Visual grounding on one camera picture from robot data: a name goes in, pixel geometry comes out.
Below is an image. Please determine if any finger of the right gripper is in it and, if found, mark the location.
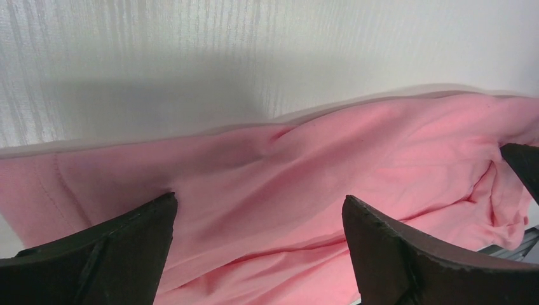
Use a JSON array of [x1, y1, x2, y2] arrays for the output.
[[500, 144, 538, 203]]

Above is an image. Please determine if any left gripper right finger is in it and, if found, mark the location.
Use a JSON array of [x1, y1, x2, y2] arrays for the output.
[[342, 195, 538, 304]]

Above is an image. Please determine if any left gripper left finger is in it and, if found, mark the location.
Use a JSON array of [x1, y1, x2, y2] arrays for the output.
[[1, 193, 178, 304]]

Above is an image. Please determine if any pink t shirt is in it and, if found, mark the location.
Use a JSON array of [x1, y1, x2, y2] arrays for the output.
[[1, 95, 538, 304]]

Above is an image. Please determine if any aluminium frame rail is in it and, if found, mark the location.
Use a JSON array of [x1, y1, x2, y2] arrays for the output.
[[477, 227, 539, 262]]

